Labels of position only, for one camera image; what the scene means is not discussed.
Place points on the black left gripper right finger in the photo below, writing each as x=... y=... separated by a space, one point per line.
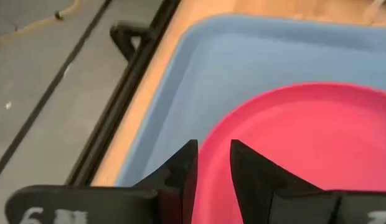
x=289 y=205

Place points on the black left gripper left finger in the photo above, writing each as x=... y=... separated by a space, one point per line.
x=102 y=205

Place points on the pink round plate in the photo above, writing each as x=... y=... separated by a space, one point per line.
x=305 y=140

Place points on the blue plastic tray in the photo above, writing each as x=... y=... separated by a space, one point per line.
x=227 y=62

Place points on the black table clamp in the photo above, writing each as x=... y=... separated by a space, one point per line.
x=124 y=34

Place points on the black table frame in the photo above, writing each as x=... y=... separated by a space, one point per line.
x=118 y=102

